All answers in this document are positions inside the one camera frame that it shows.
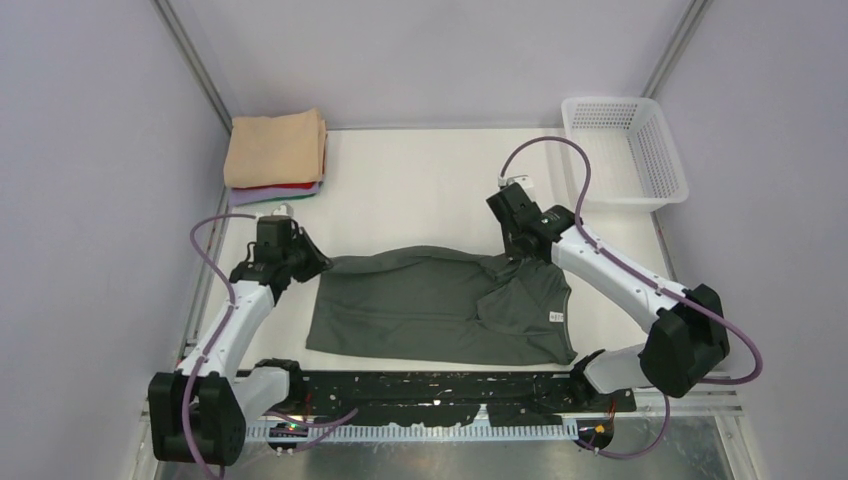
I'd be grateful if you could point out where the dark grey t-shirt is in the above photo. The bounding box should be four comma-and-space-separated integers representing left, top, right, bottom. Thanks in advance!
306, 246, 577, 366

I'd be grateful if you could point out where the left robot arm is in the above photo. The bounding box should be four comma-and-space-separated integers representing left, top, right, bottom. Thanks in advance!
147, 214, 331, 468

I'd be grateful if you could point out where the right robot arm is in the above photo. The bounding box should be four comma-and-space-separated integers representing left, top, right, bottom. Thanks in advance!
486, 184, 730, 398

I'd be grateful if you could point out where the folded green t-shirt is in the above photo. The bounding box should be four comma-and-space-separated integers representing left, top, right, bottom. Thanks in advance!
267, 193, 317, 201

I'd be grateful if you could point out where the folded lavender t-shirt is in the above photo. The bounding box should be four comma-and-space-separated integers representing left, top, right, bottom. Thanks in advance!
228, 184, 323, 207

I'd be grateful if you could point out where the folded beige t-shirt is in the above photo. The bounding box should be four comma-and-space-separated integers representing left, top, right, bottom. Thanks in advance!
223, 108, 327, 189

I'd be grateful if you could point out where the white plastic basket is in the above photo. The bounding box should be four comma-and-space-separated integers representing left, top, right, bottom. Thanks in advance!
561, 97, 690, 213

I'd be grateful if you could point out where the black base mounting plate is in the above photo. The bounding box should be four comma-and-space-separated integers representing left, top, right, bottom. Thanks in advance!
271, 371, 636, 427

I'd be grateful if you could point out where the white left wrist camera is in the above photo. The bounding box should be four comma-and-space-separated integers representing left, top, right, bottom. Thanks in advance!
269, 202, 294, 218

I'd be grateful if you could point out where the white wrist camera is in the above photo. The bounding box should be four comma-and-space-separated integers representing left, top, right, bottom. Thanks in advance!
269, 202, 294, 218
498, 175, 536, 201

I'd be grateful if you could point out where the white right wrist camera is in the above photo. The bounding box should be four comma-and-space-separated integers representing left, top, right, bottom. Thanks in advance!
498, 175, 536, 201

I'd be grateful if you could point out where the white slotted cable duct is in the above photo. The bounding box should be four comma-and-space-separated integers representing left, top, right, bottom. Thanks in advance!
246, 421, 579, 444

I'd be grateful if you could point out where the aluminium frame rail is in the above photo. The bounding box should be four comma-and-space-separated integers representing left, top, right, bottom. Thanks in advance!
140, 370, 743, 423

